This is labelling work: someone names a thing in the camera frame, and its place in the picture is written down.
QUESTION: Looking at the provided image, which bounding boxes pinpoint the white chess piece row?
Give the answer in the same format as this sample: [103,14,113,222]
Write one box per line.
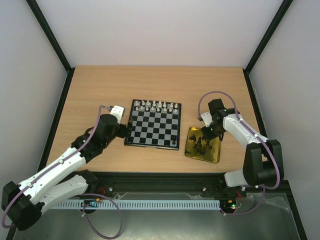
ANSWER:
[132,99,182,114]

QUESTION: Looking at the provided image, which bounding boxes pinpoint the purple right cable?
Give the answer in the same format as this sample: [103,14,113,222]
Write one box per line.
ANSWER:
[197,90,281,216]

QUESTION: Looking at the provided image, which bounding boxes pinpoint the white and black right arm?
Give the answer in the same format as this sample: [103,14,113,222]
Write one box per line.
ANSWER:
[198,99,284,196]

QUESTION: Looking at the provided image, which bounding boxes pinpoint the slotted grey cable duct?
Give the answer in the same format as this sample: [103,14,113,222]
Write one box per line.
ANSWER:
[53,199,221,211]

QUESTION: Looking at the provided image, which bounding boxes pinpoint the gold rectangular tray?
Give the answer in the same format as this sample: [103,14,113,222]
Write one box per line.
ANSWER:
[184,126,221,164]

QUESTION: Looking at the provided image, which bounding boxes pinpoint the black and grey chessboard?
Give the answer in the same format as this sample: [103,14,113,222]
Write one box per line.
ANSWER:
[124,105,182,151]

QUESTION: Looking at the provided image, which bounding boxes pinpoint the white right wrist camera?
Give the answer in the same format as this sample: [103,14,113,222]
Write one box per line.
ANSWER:
[198,112,213,128]

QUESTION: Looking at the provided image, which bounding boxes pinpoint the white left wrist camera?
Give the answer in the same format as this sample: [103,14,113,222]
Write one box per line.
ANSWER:
[106,105,126,118]

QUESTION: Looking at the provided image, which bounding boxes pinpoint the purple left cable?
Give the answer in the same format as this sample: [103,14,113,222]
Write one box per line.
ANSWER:
[1,104,124,239]

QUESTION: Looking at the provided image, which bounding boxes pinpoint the purple cable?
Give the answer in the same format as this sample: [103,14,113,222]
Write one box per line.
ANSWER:
[1,104,124,239]
[197,90,281,216]

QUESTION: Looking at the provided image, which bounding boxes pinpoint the black chess pieces in tray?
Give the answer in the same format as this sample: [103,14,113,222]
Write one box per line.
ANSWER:
[189,135,213,156]

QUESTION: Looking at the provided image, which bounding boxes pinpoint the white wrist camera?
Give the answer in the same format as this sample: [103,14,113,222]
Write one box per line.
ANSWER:
[106,105,126,118]
[198,112,213,128]

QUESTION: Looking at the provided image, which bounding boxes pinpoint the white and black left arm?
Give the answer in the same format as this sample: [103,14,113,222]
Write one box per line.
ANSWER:
[1,105,128,231]

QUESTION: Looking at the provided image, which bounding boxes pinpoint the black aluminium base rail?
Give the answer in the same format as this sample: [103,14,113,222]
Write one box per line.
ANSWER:
[94,171,291,200]

